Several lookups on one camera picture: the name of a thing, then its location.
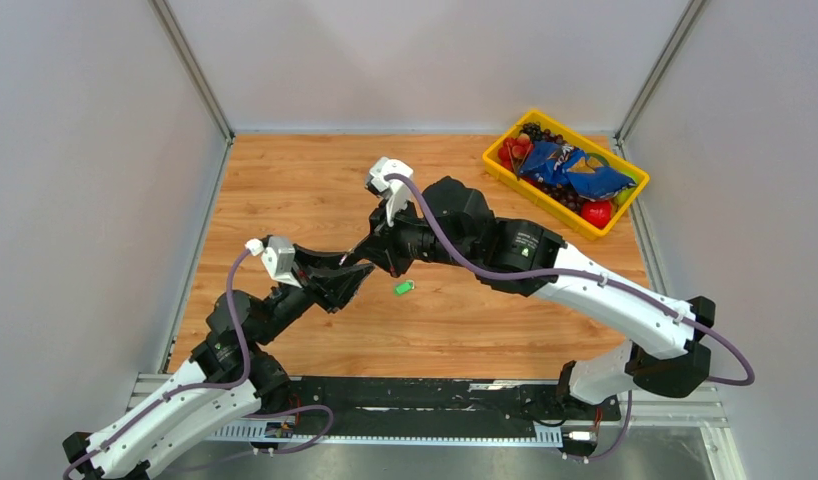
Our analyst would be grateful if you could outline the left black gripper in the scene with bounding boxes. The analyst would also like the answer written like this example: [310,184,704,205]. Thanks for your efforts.
[255,242,377,345]

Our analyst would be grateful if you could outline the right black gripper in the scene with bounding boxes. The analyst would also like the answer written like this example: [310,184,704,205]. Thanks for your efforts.
[355,192,477,278]

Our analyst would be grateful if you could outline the green key tag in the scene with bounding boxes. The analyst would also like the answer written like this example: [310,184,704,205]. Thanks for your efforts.
[393,280,415,296]

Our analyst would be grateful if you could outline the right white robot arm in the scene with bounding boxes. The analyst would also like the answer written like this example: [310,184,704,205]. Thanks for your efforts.
[346,173,714,418]

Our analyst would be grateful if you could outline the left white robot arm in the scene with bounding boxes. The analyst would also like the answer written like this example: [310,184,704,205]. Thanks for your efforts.
[62,236,375,479]

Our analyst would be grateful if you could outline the yellow plastic basket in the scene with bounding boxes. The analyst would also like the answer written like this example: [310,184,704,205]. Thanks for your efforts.
[483,109,650,240]

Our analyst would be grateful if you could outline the blue snack bag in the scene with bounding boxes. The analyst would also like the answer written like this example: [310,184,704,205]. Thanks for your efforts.
[515,141,638,201]

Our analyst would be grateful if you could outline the dark grape bunch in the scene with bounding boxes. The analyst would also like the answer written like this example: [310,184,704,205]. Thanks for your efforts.
[516,122,584,213]

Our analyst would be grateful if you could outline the red apple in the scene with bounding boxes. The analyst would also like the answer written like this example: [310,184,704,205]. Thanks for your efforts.
[580,200,614,229]

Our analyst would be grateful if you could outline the green fruit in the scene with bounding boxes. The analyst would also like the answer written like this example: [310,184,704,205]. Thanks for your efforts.
[613,170,638,208]

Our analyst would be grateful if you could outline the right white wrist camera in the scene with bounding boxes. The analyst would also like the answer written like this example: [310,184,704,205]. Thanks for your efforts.
[365,156,414,227]

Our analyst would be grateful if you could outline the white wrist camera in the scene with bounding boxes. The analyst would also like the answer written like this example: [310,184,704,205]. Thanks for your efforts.
[244,235,301,288]
[365,156,414,227]

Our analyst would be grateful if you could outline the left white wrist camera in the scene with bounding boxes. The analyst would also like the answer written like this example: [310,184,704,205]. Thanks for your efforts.
[244,235,301,288]

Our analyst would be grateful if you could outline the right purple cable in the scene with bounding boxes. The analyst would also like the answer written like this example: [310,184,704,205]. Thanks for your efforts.
[385,172,757,464]

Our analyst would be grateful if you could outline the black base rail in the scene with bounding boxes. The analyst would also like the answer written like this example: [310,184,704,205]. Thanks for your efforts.
[183,376,622,448]

